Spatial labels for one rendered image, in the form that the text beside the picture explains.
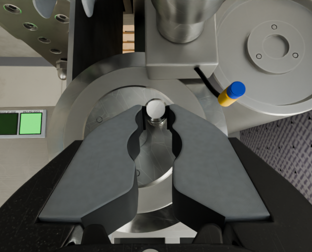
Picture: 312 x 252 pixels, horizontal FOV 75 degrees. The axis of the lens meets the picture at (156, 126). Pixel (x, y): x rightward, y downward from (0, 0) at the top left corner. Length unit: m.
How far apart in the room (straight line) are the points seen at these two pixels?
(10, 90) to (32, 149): 2.62
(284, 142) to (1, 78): 3.21
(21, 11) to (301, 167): 0.46
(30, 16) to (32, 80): 2.67
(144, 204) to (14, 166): 0.48
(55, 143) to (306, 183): 0.25
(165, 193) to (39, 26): 0.39
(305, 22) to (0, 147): 0.62
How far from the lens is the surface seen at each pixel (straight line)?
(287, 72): 0.21
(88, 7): 0.20
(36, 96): 3.00
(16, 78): 3.20
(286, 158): 0.30
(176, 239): 0.54
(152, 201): 0.16
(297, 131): 0.28
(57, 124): 0.19
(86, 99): 0.17
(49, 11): 0.23
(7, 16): 0.46
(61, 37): 0.48
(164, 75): 0.16
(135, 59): 0.18
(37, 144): 0.58
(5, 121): 0.62
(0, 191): 0.63
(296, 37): 0.22
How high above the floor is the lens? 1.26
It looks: 8 degrees down
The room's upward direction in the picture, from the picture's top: 179 degrees clockwise
